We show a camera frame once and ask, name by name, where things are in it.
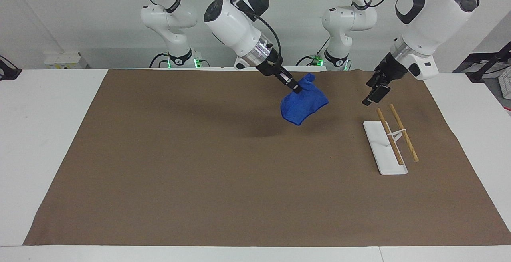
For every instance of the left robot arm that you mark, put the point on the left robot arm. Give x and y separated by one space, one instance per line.
429 18

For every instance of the white box with yellow label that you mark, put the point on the white box with yellow label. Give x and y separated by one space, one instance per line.
62 60

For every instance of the black stand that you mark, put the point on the black stand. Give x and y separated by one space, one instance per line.
10 73
489 64

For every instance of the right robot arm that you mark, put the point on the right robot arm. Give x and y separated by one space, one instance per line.
233 28

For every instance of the blue towel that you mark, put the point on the blue towel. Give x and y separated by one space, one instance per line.
303 104

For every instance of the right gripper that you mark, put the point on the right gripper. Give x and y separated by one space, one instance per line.
273 64

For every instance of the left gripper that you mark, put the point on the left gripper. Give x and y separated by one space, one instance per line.
392 70

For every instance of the white rack with wooden rods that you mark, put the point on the white rack with wooden rods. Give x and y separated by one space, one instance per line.
383 150

